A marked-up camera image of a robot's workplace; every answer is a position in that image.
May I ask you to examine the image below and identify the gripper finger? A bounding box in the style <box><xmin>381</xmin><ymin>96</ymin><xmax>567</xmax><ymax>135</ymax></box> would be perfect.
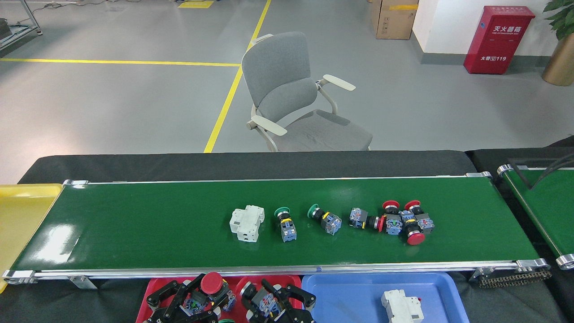
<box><xmin>242</xmin><ymin>299</ymin><xmax>279</xmax><ymax>323</ymax></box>
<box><xmin>261</xmin><ymin>278</ymin><xmax>317</xmax><ymax>313</ymax></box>
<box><xmin>177</xmin><ymin>305</ymin><xmax>221</xmax><ymax>323</ymax></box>
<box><xmin>146</xmin><ymin>273</ymin><xmax>208</xmax><ymax>317</ymax></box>

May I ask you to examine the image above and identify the white circuit breaker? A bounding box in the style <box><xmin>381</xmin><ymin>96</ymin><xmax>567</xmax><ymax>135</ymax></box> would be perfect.
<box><xmin>229</xmin><ymin>205</ymin><xmax>265</xmax><ymax>243</ymax></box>
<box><xmin>381</xmin><ymin>289</ymin><xmax>425</xmax><ymax>323</ymax></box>

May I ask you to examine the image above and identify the blue plastic tray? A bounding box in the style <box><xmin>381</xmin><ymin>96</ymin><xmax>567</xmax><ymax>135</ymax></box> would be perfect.
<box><xmin>301</xmin><ymin>272</ymin><xmax>470</xmax><ymax>323</ymax></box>

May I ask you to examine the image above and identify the red plastic tray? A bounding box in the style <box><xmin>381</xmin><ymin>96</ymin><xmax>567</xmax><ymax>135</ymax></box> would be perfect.
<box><xmin>136</xmin><ymin>275</ymin><xmax>302</xmax><ymax>323</ymax></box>

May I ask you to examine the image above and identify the long green belt conveyor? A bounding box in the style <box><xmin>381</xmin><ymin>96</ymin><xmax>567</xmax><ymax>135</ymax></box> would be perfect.
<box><xmin>1</xmin><ymin>172</ymin><xmax>551</xmax><ymax>290</ymax></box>

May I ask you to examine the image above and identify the yellow plastic tray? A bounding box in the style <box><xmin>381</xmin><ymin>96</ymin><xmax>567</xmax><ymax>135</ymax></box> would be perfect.
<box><xmin>0</xmin><ymin>183</ymin><xmax>63</xmax><ymax>294</ymax></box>

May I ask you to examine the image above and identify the short green belt conveyor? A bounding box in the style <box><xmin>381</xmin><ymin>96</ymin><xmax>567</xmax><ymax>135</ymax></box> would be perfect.
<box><xmin>497</xmin><ymin>164</ymin><xmax>574</xmax><ymax>271</ymax></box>

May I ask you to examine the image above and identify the grey office chair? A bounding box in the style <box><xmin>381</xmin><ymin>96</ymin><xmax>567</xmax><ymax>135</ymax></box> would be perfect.
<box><xmin>241</xmin><ymin>31</ymin><xmax>374</xmax><ymax>152</ymax></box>

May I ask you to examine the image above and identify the brown cardboard box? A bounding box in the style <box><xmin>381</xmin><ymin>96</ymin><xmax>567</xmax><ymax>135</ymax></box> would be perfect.
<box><xmin>370</xmin><ymin>0</ymin><xmax>420</xmax><ymax>40</ymax></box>

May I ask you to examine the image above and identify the red fire extinguisher box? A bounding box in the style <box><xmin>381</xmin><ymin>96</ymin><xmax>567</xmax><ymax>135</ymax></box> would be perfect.
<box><xmin>463</xmin><ymin>5</ymin><xmax>536</xmax><ymax>75</ymax></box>

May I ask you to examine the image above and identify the gold planter pot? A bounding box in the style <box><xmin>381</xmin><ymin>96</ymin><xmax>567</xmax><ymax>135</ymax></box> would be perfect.
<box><xmin>541</xmin><ymin>34</ymin><xmax>574</xmax><ymax>87</ymax></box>

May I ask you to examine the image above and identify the green leafy plant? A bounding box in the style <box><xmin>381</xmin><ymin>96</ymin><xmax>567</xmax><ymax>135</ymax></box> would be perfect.
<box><xmin>543</xmin><ymin>0</ymin><xmax>574</xmax><ymax>42</ymax></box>

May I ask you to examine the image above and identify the black conveyor drive chain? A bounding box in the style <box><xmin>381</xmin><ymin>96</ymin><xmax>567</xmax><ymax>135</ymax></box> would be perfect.
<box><xmin>471</xmin><ymin>266</ymin><xmax>553</xmax><ymax>288</ymax></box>

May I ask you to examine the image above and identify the black metal guide frame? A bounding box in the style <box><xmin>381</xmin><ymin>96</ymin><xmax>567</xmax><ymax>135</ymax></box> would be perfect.
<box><xmin>507</xmin><ymin>153</ymin><xmax>574</xmax><ymax>191</ymax></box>

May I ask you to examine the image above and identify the silver metal frame rack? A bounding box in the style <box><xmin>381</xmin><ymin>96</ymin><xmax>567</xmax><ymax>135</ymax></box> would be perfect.
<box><xmin>0</xmin><ymin>0</ymin><xmax>43</xmax><ymax>50</ymax></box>

